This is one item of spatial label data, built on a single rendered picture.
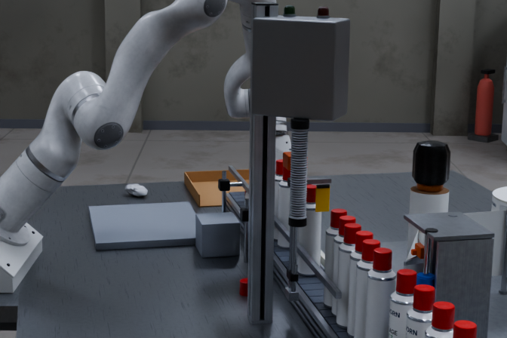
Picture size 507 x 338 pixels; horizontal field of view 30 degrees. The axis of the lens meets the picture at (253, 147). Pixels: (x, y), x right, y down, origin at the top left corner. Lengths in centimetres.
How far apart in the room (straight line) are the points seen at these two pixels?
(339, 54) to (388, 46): 657
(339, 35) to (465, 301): 54
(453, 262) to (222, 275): 82
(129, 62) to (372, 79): 628
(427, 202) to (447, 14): 616
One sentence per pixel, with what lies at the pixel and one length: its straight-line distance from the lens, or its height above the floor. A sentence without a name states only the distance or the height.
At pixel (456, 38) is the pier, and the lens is 832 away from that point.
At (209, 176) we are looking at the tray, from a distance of 317.
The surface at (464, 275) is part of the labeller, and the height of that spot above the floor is 107.
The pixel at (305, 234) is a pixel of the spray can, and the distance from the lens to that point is 213.
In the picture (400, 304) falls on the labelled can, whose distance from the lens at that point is 160.
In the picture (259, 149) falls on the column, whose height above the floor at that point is 121.
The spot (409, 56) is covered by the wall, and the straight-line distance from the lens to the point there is 841.
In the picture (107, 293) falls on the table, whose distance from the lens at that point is 221.
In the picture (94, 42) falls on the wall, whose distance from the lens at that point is 835.
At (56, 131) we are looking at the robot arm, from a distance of 230.
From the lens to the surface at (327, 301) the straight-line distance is 198.
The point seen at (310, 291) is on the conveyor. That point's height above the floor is 88.
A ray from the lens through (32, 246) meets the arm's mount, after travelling 242.
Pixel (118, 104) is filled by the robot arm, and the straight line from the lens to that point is 220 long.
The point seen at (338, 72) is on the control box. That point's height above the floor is 138.
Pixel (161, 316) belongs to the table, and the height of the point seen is 83.
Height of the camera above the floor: 161
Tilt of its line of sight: 12 degrees down
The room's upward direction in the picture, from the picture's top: 1 degrees clockwise
